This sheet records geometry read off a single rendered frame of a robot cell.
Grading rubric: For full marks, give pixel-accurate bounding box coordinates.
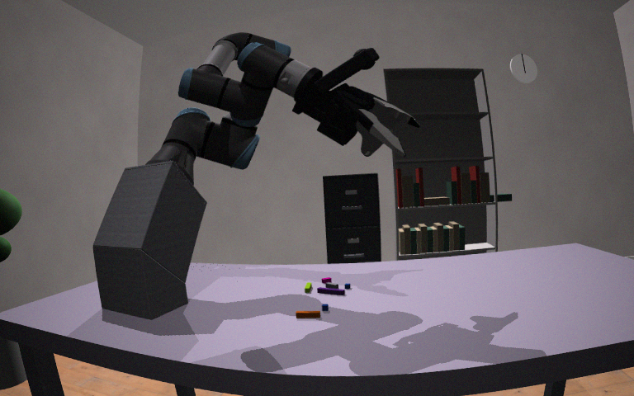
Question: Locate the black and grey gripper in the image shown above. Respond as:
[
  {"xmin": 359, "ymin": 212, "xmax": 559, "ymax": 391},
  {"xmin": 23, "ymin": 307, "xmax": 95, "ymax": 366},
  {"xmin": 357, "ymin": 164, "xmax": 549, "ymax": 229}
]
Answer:
[{"xmin": 292, "ymin": 68, "xmax": 419, "ymax": 158}]

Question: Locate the orange rod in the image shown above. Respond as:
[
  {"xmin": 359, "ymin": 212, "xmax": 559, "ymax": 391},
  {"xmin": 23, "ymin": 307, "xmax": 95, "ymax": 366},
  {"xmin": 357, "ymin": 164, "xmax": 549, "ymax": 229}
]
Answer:
[{"xmin": 296, "ymin": 311, "xmax": 320, "ymax": 318}]

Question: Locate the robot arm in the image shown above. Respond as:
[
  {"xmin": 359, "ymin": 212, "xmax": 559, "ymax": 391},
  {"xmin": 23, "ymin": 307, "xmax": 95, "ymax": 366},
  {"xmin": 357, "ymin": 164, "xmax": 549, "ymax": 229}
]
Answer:
[{"xmin": 145, "ymin": 32, "xmax": 379, "ymax": 186}]

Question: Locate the purple rod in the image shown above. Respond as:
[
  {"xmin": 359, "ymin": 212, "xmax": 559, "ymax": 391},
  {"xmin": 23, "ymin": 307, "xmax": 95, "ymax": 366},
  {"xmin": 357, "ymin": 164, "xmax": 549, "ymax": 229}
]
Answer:
[{"xmin": 317, "ymin": 287, "xmax": 345, "ymax": 295}]

